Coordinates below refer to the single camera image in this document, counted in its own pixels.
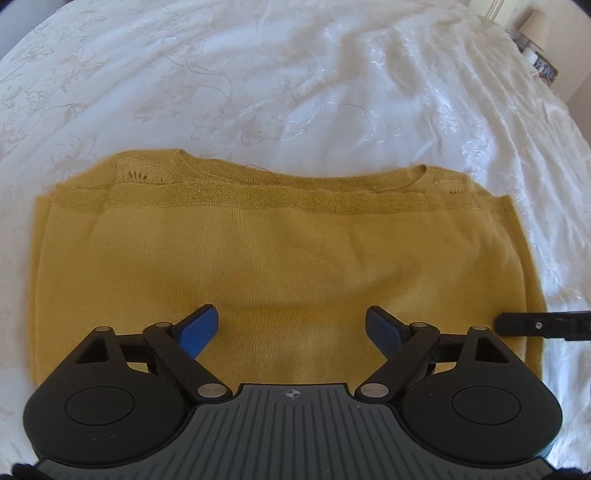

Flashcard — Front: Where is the white embroidered bedspread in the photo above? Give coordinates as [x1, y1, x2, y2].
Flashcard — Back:
[0, 0, 591, 467]

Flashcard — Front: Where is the dark patterned box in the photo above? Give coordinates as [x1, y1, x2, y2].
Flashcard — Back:
[531, 54, 560, 86]

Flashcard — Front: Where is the mustard yellow knit sweater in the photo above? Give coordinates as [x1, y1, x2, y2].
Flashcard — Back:
[30, 148, 557, 386]

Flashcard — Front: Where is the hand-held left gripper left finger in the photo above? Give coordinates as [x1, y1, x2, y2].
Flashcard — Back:
[74, 303, 233, 403]

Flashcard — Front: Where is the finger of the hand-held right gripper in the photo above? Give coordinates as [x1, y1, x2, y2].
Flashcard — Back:
[496, 310, 591, 342]

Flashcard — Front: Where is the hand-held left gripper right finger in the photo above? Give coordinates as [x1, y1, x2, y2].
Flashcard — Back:
[355, 305, 512, 403]

